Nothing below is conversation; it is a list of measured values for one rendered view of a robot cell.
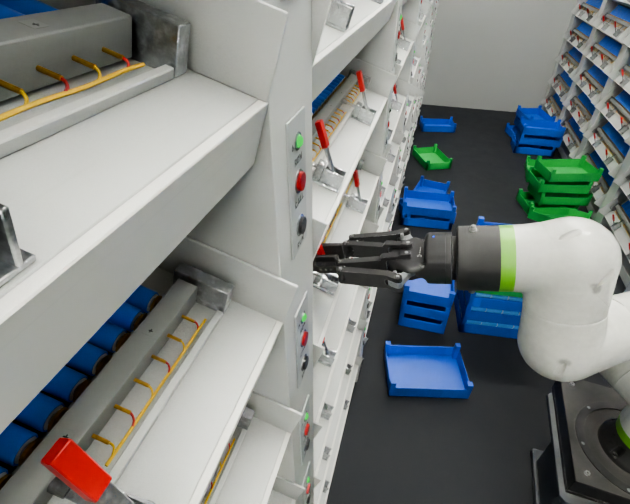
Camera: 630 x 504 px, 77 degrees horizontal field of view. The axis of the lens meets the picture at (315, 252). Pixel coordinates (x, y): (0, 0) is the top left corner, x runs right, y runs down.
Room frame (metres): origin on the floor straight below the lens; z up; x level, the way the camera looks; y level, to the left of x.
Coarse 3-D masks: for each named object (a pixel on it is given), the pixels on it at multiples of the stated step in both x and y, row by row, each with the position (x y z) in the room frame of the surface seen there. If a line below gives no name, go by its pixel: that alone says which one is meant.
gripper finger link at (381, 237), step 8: (376, 232) 0.53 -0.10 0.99; (384, 232) 0.53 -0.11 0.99; (392, 232) 0.52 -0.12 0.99; (400, 232) 0.52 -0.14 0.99; (408, 232) 0.52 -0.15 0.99; (360, 240) 0.53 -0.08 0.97; (368, 240) 0.52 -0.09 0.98; (376, 240) 0.52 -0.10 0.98; (384, 240) 0.52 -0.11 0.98; (392, 240) 0.51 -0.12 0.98
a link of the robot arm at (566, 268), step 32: (544, 224) 0.43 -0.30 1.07; (576, 224) 0.41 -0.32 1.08; (512, 256) 0.40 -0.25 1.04; (544, 256) 0.38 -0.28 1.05; (576, 256) 0.37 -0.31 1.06; (608, 256) 0.37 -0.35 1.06; (512, 288) 0.39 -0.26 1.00; (544, 288) 0.37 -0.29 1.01; (576, 288) 0.35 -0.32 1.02; (608, 288) 0.36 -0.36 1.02; (576, 320) 0.34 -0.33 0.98
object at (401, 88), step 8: (400, 80) 1.60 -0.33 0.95; (400, 88) 1.60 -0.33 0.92; (408, 88) 1.59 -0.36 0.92; (392, 96) 1.53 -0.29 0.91; (400, 96) 1.58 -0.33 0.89; (392, 104) 1.42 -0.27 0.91; (400, 104) 1.43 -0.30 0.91; (392, 112) 1.39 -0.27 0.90; (400, 112) 1.41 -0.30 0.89; (392, 120) 1.31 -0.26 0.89; (392, 128) 1.25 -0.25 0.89; (392, 136) 1.19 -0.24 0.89
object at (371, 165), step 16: (368, 160) 0.93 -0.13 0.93; (384, 160) 0.92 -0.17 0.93; (352, 176) 0.88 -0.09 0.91; (368, 176) 0.90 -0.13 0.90; (352, 192) 0.81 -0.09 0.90; (368, 192) 0.83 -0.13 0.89; (352, 224) 0.69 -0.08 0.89; (336, 240) 0.63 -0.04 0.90; (320, 304) 0.46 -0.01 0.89; (320, 320) 0.42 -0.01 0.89; (320, 336) 0.39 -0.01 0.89; (320, 352) 0.34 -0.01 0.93
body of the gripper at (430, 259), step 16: (416, 240) 0.49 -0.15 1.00; (432, 240) 0.45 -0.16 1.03; (448, 240) 0.44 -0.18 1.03; (416, 256) 0.45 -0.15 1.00; (432, 256) 0.43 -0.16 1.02; (448, 256) 0.42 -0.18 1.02; (400, 272) 0.44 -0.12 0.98; (416, 272) 0.42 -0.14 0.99; (432, 272) 0.42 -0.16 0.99; (448, 272) 0.41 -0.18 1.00
